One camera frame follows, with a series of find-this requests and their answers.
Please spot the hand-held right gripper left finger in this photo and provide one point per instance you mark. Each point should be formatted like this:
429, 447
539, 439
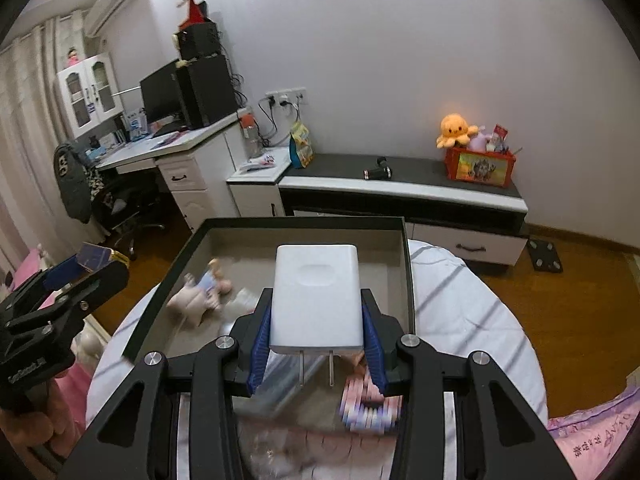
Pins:
260, 350

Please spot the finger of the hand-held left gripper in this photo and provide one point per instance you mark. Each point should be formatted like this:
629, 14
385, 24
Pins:
105, 282
62, 272

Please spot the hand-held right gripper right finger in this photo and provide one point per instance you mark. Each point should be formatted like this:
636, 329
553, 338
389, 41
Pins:
375, 355

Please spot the small blue and yellow box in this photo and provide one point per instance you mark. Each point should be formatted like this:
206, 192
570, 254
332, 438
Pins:
97, 256

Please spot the pink brick block model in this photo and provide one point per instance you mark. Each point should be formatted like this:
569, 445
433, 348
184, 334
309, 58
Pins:
365, 410

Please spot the white plug adapter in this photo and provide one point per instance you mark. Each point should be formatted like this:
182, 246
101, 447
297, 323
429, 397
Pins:
315, 300

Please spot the beige doll with blue outfit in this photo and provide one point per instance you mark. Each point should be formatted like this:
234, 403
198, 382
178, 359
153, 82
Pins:
192, 300

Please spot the pink box with dark rim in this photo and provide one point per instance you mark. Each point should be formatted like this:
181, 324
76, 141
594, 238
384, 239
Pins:
240, 250

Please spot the person's left hand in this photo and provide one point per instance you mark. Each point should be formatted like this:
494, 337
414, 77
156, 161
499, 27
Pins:
25, 430

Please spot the cream bedpost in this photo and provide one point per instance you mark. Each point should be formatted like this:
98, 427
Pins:
90, 345

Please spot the black office chair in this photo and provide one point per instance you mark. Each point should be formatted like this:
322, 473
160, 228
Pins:
127, 205

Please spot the grey patterned jacket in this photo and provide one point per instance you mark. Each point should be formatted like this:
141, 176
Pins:
75, 185

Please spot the striped white tablecloth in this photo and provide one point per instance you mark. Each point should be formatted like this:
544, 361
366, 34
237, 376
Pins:
450, 300

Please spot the cream curtain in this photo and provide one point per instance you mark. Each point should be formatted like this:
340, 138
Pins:
25, 135

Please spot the white nightstand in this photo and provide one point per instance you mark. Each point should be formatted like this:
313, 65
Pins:
255, 195

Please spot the white desk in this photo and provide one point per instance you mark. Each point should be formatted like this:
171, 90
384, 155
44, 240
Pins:
175, 143

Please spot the blue and white carton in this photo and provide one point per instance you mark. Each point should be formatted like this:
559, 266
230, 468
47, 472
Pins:
137, 127

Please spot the black-topped low cabinet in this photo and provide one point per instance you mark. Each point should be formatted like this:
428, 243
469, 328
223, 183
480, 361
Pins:
425, 195

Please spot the white glass-door cabinet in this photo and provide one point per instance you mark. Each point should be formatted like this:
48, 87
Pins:
90, 95

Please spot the black massage gun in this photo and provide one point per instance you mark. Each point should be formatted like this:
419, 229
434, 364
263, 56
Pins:
377, 172

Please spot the printed booklet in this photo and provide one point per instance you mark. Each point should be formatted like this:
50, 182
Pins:
262, 162

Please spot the black floor scale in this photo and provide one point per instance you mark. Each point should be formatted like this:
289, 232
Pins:
545, 255

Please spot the black monitor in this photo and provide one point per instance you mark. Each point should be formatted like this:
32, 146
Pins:
160, 92

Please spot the water bottle with orange cap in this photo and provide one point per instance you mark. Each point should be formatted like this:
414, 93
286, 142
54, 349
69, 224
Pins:
250, 137

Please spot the colourful snack bag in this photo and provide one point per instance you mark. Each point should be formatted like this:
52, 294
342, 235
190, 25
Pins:
301, 147

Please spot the red storage box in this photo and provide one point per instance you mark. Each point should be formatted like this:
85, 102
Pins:
480, 167

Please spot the small pink doll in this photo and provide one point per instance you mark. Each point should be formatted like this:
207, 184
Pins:
73, 57

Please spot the black computer tower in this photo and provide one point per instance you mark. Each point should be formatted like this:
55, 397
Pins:
210, 92

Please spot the pink printed quilt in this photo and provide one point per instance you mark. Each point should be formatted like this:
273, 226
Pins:
600, 425

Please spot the pink plush toy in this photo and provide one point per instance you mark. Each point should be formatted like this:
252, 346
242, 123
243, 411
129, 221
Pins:
479, 140

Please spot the orange octopus plush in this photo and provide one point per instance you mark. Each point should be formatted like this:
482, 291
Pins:
456, 130

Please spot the black speaker box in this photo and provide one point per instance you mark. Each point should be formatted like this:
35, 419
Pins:
200, 40

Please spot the white air conditioner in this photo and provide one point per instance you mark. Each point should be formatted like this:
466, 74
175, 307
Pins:
110, 7

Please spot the red paper ornament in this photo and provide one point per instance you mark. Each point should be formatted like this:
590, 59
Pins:
192, 15

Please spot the white wall outlet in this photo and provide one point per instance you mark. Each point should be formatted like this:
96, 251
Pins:
286, 96

